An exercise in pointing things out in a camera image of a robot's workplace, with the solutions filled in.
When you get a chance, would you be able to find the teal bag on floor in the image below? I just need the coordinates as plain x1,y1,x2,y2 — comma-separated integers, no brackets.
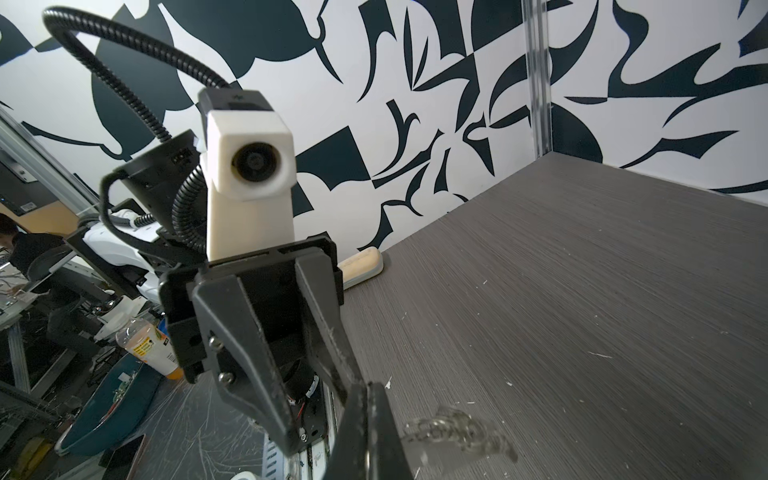
54,354,164,457

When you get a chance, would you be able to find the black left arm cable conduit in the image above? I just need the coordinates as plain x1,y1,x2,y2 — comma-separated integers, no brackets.
41,5,232,253

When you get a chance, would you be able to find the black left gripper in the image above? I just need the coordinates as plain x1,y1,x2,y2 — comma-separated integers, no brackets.
160,233,364,455

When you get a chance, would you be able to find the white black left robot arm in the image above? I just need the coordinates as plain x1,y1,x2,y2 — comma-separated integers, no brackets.
70,131,356,454

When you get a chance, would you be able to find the beige wooden brush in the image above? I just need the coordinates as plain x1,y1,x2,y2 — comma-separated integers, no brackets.
338,247,384,290

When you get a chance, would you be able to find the silver keyring chain with keys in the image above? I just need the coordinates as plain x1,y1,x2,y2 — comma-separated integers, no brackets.
403,406,518,464

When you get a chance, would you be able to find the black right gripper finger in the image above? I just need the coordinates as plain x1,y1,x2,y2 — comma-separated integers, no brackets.
324,383,412,480

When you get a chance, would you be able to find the plastic bottle orange label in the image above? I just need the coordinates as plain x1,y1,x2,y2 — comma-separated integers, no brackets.
115,318,183,380

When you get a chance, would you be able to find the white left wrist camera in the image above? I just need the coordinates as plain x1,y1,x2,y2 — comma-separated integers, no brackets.
198,87,297,262

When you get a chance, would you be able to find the person in black shirt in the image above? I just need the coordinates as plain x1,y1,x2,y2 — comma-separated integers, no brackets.
1,214,64,276

